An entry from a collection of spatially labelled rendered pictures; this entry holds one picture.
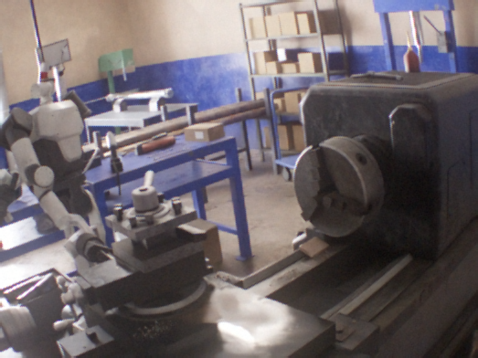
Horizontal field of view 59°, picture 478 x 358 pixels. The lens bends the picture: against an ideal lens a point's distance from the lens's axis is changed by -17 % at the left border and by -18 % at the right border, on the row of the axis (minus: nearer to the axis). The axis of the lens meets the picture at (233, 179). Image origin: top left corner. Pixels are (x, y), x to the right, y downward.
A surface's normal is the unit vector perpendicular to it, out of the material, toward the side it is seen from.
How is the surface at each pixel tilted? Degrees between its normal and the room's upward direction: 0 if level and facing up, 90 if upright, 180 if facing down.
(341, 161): 90
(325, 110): 90
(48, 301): 90
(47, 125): 73
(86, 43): 90
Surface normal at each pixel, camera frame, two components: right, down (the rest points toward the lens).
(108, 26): 0.65, 0.11
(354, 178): -0.75, 0.28
